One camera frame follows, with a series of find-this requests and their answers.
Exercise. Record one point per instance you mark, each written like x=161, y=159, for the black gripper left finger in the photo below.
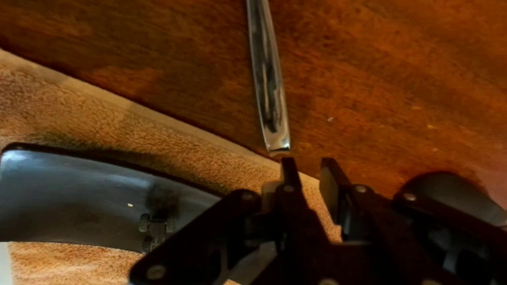
x=223, y=243

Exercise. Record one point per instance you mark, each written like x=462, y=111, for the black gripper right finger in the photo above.
x=413, y=243

